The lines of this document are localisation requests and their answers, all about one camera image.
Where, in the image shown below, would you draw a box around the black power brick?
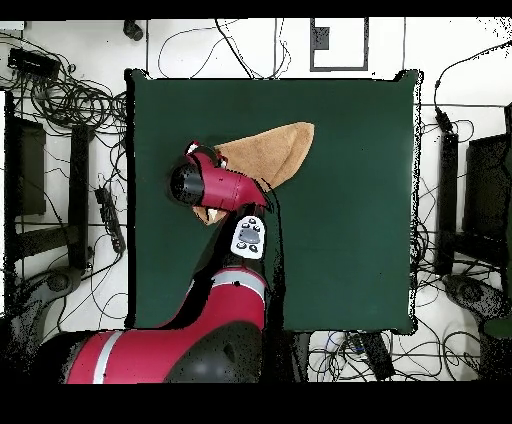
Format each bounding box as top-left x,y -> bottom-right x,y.
351,331 -> 396,381

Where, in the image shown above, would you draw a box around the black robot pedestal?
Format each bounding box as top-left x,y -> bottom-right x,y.
263,331 -> 312,383

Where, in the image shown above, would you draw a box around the dark green table cloth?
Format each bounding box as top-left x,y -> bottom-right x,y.
124,68 -> 424,335

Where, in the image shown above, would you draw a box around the thin looped black cable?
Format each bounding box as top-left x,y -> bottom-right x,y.
157,17 -> 292,80

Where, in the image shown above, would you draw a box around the grey square frame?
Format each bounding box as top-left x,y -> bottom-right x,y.
309,17 -> 370,73

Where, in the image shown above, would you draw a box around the black power strip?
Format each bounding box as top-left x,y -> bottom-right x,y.
94,186 -> 127,255

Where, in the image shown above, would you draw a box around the tangled black cables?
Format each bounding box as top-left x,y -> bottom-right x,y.
0,31 -> 128,138
411,175 -> 481,381

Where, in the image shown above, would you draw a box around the black cable with plug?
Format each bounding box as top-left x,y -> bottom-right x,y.
433,39 -> 512,136

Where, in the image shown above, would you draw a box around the dark grey stand base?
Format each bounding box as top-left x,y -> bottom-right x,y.
441,273 -> 512,381
7,265 -> 86,384

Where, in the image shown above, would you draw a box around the small black round device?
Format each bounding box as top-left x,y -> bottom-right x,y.
122,19 -> 145,42

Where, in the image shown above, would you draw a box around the tan terry towel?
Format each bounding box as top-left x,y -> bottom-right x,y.
191,121 -> 316,227

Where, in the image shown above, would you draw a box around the black frame stand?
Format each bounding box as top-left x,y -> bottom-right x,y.
3,91 -> 96,274
434,102 -> 512,290

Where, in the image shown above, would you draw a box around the black adapter box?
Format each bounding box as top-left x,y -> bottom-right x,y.
7,47 -> 62,80

